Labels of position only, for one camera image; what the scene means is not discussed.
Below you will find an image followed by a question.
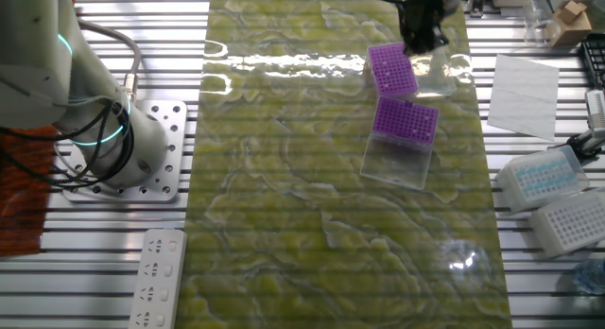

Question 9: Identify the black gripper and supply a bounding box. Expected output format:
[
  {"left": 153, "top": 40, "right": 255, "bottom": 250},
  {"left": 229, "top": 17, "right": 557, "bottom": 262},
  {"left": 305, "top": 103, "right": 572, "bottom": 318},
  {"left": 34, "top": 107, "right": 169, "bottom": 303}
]
[{"left": 399, "top": 0, "right": 449, "bottom": 56}]

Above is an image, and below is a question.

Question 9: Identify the purple rack pipette tip box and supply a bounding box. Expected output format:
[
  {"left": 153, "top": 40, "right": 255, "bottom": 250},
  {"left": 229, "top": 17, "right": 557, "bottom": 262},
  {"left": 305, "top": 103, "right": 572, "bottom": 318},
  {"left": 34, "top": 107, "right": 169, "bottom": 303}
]
[
  {"left": 366, "top": 41, "right": 458, "bottom": 101},
  {"left": 359, "top": 95, "right": 441, "bottom": 192}
]

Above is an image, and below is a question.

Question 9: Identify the blue tips pipette box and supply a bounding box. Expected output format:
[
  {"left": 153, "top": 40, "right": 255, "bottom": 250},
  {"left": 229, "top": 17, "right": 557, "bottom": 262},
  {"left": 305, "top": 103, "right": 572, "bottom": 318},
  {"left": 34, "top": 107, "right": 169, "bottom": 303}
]
[{"left": 493, "top": 144, "right": 591, "bottom": 216}]

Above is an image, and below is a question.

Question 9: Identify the white rack pipette tip box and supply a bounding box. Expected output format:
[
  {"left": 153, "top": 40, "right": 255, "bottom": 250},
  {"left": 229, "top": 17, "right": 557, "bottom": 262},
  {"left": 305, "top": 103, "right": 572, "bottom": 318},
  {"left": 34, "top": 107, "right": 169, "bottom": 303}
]
[{"left": 527, "top": 186, "right": 605, "bottom": 260}]

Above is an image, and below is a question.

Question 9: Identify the dark metal clamp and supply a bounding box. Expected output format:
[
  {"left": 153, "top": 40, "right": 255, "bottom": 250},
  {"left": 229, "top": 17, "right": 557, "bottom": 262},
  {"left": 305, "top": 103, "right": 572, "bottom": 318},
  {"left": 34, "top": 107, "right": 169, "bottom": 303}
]
[{"left": 465, "top": 0, "right": 487, "bottom": 19}]

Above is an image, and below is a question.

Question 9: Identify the white paper sheet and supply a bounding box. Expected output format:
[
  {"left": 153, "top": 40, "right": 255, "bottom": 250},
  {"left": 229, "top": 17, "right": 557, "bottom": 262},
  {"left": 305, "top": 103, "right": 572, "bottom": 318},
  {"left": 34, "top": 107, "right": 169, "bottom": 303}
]
[{"left": 486, "top": 53, "right": 562, "bottom": 142}]

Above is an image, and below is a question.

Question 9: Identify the clear glass beaker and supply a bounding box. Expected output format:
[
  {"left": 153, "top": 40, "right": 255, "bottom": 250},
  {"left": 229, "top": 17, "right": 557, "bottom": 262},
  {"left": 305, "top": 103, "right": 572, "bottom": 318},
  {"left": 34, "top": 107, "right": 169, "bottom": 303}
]
[{"left": 521, "top": 0, "right": 562, "bottom": 47}]

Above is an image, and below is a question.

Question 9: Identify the black keyboard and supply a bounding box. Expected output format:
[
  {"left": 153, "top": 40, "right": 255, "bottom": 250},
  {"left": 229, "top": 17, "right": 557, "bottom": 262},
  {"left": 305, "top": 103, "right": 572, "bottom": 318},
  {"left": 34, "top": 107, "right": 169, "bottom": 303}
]
[{"left": 579, "top": 33, "right": 605, "bottom": 90}]

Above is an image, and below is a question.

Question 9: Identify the green marble pattern mat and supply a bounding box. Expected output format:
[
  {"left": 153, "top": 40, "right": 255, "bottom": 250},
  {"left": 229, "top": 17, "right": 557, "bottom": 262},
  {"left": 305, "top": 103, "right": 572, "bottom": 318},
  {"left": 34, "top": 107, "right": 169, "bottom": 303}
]
[{"left": 175, "top": 0, "right": 514, "bottom": 329}]

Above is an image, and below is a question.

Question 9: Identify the clear water bottle blue cap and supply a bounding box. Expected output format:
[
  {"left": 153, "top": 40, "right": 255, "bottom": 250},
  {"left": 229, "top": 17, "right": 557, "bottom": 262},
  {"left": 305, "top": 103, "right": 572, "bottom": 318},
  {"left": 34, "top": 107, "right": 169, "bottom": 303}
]
[{"left": 570, "top": 256, "right": 605, "bottom": 297}]

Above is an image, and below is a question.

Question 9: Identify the white power strip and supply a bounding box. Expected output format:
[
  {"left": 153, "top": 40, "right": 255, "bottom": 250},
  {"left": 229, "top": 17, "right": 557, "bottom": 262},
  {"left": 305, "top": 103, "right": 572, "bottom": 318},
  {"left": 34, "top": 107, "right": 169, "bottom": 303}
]
[{"left": 127, "top": 228, "right": 189, "bottom": 329}]

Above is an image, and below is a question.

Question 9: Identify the reddish brown wooden board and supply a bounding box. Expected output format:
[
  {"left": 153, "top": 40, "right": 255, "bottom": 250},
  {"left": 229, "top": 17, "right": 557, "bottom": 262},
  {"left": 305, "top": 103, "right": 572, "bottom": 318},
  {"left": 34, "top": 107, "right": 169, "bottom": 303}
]
[{"left": 0, "top": 124, "right": 59, "bottom": 258}]

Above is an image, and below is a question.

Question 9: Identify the small silver camera black mount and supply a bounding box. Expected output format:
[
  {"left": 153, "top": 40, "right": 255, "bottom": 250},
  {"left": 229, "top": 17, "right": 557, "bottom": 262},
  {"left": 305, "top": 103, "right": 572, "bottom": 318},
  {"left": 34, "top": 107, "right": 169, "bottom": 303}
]
[{"left": 564, "top": 88, "right": 605, "bottom": 159}]

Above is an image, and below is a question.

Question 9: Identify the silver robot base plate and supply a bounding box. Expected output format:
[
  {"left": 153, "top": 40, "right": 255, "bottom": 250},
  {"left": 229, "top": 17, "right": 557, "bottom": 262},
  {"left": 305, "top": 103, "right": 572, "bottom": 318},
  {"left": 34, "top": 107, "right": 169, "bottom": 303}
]
[{"left": 60, "top": 99, "right": 189, "bottom": 203}]

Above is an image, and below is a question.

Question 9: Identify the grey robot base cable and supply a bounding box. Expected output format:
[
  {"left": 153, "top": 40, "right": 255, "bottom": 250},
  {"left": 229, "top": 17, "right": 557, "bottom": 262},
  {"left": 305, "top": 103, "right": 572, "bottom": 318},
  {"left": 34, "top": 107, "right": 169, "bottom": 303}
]
[{"left": 75, "top": 17, "right": 143, "bottom": 106}]

